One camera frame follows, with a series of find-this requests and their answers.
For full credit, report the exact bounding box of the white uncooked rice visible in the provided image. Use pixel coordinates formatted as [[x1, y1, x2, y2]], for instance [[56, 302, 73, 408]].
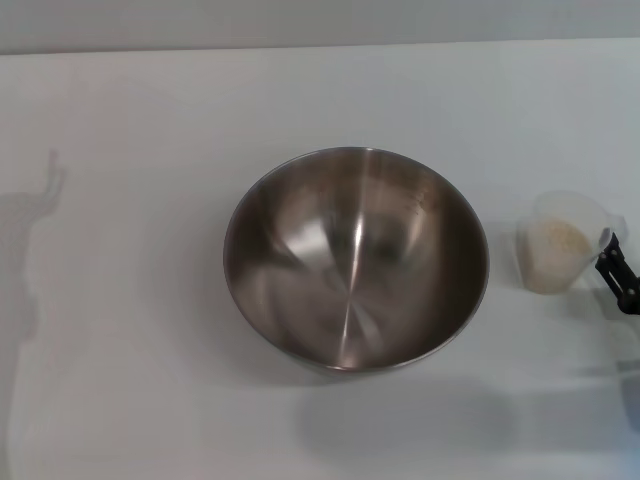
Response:
[[519, 218, 592, 295]]

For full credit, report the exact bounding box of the clear plastic measuring cup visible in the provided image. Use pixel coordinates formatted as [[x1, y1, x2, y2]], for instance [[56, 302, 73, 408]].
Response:
[[516, 189, 629, 297]]

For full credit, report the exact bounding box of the stainless steel mixing bowl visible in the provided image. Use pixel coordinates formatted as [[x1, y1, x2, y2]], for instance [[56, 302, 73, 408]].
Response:
[[223, 146, 490, 386]]

